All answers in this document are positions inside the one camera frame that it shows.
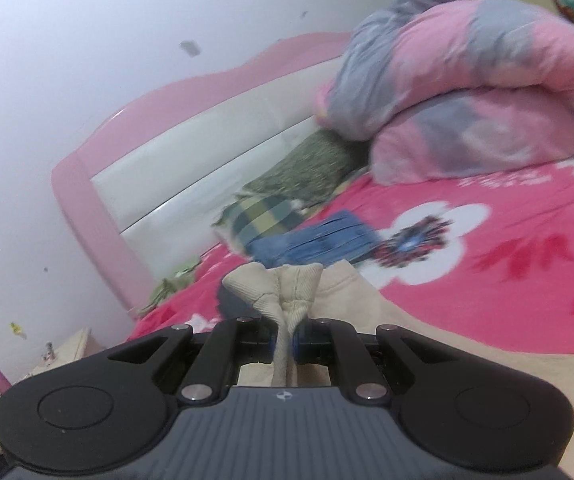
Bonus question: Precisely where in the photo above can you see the blue jeans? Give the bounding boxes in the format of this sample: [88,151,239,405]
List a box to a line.
[246,209,384,269]

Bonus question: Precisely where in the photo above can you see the olive green pillow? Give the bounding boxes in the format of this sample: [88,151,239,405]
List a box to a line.
[238,126,369,212]

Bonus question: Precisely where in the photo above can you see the cream nightstand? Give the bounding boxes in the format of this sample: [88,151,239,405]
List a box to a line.
[26,326,106,387]

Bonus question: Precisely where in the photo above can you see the pink and white headboard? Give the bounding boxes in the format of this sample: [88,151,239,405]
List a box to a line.
[50,31,364,322]

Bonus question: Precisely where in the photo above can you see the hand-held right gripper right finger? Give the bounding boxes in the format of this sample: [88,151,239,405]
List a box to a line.
[293,317,472,406]

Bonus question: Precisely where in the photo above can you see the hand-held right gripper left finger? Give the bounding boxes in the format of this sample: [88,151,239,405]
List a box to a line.
[107,316,281,406]

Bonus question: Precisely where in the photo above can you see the green plaid pillow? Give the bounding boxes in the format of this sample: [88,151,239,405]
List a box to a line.
[211,191,309,254]

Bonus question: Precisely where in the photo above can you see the beige pants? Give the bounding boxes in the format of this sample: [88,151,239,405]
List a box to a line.
[217,260,574,480]

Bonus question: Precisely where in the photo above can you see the green leafy cloth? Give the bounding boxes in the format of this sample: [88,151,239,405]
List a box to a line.
[138,256,204,317]

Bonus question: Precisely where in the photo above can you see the pink and grey duvet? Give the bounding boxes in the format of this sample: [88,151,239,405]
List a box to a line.
[313,0,574,187]

